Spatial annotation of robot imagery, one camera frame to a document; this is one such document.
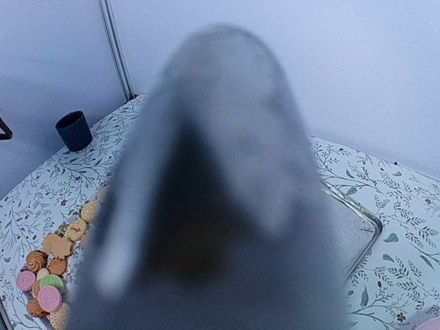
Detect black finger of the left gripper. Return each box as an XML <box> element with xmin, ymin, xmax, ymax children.
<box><xmin>0</xmin><ymin>118</ymin><xmax>12</xmax><ymax>140</ymax></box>

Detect swirl orange cookie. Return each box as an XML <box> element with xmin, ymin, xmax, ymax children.
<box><xmin>26</xmin><ymin>250</ymin><xmax>47</xmax><ymax>273</ymax></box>

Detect metal serving tongs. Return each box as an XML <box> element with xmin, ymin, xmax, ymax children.
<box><xmin>67</xmin><ymin>25</ymin><xmax>347</xmax><ymax>329</ymax></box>

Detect dark blue cup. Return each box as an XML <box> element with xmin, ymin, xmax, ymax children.
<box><xmin>55</xmin><ymin>110</ymin><xmax>93</xmax><ymax>152</ymax></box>

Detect red mark round cookie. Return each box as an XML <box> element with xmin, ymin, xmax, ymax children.
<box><xmin>66</xmin><ymin>219</ymin><xmax>87</xmax><ymax>241</ymax></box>

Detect floral cookie tray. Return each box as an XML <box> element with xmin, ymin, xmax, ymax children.
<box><xmin>1</xmin><ymin>186</ymin><xmax>107</xmax><ymax>329</ymax></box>

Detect pink green round cookie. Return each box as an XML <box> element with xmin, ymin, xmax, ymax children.
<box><xmin>37</xmin><ymin>274</ymin><xmax>65</xmax><ymax>313</ymax></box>

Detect metal tin lid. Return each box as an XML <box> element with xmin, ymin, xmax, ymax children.
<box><xmin>321</xmin><ymin>181</ymin><xmax>383</xmax><ymax>283</ymax></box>

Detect floral tablecloth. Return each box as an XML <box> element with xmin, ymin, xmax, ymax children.
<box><xmin>1</xmin><ymin>96</ymin><xmax>439</xmax><ymax>329</ymax></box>

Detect pink plate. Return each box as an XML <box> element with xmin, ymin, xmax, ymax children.
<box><xmin>415</xmin><ymin>316</ymin><xmax>440</xmax><ymax>330</ymax></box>

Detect left aluminium frame post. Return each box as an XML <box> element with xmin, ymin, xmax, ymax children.
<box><xmin>98</xmin><ymin>0</ymin><xmax>136</xmax><ymax>101</ymax></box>

